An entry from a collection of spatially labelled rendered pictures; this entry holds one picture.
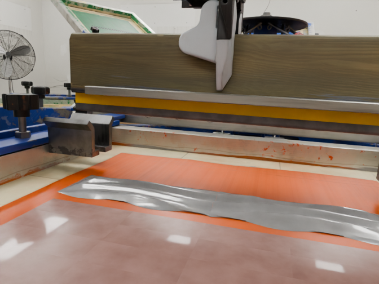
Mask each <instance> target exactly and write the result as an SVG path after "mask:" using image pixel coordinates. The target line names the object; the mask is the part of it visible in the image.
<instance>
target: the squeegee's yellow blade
mask: <svg viewBox="0 0 379 284"><path fill-rule="evenodd" d="M76 103H86V104H101V105H115V106H124V107H138V108H153V109H167V110H182V111H190V112H204V113H219V114H234V115H242V116H256V117H271V118H285V119H300V120H308V121H322V122H337V123H352V124H360V125H374V126H379V114H372V113H355V112H339V111H330V110H313V109H297V108H281V107H271V106H255V105H239V104H222V103H206V102H196V101H180V100H164V99H148V98H138V97H122V96H105V95H89V94H85V93H77V92H76Z"/></svg>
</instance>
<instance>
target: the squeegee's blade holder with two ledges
mask: <svg viewBox="0 0 379 284"><path fill-rule="evenodd" d="M85 94H89V95H105V96H122V97H138V98H148V99H164V100H180V101H196V102H206V103H222V104H239V105H255V106H264V107H281V108H297V109H313V110H330V111H339V112H355V113H372V114H379V103H371V102H361V101H342V100H323V99H304V98H294V97H276V96H257V95H238V94H219V93H209V92H190V91H171V90H153V89H142V88H123V87H104V86H85Z"/></svg>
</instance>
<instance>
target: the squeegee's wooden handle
mask: <svg viewBox="0 0 379 284"><path fill-rule="evenodd" d="M180 36H181V34H174V33H72V34H71V35H70V39H69V52H70V89H71V91H72V92H77V93H85V86H104V87H123V88H142V89H153V90H171V91H190V92H209V93H219V94H238V95H257V96H276V97H294V98H304V99H323V100H342V101H361V102H371V103H379V35H299V34H235V40H234V53H233V63H232V76H231V77H230V79H229V80H228V82H227V83H226V85H225V86H224V88H223V90H222V91H217V88H216V63H212V62H210V61H207V60H204V59H200V58H198V57H194V56H191V55H188V54H185V53H183V52H182V51H181V50H180V48H179V38H180Z"/></svg>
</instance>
